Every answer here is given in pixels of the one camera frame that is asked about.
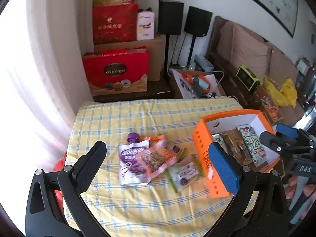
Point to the right black speaker on stand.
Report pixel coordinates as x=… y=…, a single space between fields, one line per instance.
x=197 y=24

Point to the white paper bag orange handles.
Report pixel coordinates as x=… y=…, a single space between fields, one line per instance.
x=195 y=85

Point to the green label snack packet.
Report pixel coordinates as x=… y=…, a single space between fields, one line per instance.
x=185 y=171

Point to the yellow blue plaid cloth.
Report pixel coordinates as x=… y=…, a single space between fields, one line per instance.
x=154 y=209

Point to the cardboard tray of snacks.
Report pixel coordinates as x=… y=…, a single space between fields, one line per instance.
x=268 y=107

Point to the yellow plastic bag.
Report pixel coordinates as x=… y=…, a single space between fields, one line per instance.
x=285 y=96

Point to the purple spout drink pouch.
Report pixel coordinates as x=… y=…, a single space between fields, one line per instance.
x=131 y=173

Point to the orange snack packet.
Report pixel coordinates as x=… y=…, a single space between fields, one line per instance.
x=153 y=139

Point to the white sheer curtain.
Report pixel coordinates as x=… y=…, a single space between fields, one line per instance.
x=43 y=83

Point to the yellow green portable radio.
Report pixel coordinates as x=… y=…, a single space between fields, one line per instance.
x=247 y=78

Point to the black speaker on stand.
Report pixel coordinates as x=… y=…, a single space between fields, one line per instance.
x=170 y=18
x=197 y=24

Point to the person's right hand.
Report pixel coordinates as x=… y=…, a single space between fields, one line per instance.
x=293 y=188

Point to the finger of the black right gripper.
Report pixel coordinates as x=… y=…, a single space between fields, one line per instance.
x=282 y=142

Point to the left black speaker on stand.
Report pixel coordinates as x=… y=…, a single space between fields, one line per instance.
x=170 y=18

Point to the red tea gift bag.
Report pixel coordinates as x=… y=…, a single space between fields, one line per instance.
x=116 y=23

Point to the pink nut snack packet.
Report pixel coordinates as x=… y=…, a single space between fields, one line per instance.
x=156 y=159

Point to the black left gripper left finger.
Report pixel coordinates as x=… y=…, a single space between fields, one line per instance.
x=87 y=166

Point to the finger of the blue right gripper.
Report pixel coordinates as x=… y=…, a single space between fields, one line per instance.
x=287 y=130

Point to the dark brown snack bar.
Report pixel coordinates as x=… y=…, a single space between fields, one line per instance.
x=242 y=147

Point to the large brown cardboard box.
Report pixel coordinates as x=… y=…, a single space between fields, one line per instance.
x=155 y=48

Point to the pink white tissue pack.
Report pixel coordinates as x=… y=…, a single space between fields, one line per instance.
x=145 y=25

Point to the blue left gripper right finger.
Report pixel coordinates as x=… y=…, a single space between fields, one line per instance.
x=227 y=168

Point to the green white seaweed snack packet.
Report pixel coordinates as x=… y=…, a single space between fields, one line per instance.
x=253 y=144

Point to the gold snack bar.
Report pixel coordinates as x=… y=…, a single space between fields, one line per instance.
x=232 y=149

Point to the red collection gift box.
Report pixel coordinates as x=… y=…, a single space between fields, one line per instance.
x=119 y=71

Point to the orange cardboard box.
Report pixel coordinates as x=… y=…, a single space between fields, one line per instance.
x=237 y=132

